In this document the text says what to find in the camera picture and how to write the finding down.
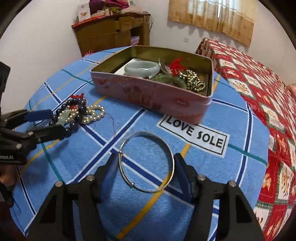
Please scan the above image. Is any dark purple bead bracelet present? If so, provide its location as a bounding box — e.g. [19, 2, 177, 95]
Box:
[48, 97, 88, 141]

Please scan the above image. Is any silver wrist watch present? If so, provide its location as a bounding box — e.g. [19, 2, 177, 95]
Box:
[159, 58, 170, 75]

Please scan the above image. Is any blue plaid table cloth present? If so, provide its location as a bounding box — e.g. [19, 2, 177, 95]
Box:
[11, 49, 269, 240]

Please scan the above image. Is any pale jade pendant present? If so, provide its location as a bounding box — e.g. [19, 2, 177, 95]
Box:
[57, 108, 70, 126]

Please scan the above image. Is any person's hand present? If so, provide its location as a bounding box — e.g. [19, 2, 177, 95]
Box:
[0, 165, 16, 187]

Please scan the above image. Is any red patterned bed quilt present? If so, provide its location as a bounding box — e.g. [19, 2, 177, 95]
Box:
[196, 38, 295, 240]

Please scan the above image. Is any white product box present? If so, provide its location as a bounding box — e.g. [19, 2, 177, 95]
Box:
[77, 2, 91, 22]

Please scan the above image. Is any brown wooden desk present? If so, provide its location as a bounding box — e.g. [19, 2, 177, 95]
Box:
[73, 13, 151, 56]

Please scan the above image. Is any red knot tassel charm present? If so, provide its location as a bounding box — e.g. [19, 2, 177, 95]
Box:
[70, 93, 84, 99]

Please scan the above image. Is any silver metal bead bracelet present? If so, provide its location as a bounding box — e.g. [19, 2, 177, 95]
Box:
[179, 69, 206, 93]

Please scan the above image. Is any beige window curtain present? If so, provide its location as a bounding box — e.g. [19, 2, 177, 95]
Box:
[168, 0, 257, 47]

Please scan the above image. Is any pink metal tin box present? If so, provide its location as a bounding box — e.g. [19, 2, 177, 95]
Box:
[91, 46, 214, 124]

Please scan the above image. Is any gold coin red cord charm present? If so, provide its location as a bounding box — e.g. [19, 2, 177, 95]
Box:
[169, 58, 187, 76]

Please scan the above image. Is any dark green jade bangle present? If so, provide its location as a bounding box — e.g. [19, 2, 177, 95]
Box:
[149, 74, 187, 90]

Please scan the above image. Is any pale jade bangle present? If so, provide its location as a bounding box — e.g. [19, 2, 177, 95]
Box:
[125, 61, 160, 78]

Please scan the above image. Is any pile of clothes on desk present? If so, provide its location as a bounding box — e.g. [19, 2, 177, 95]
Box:
[89, 0, 144, 14]

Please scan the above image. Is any thin silver bangle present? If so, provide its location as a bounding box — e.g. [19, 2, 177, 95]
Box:
[118, 131, 175, 194]

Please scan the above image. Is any red flat box on desk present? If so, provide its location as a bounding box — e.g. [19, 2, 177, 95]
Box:
[71, 16, 104, 28]

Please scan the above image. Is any pink clothes pile on floor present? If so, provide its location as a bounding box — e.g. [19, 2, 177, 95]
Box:
[84, 50, 93, 57]

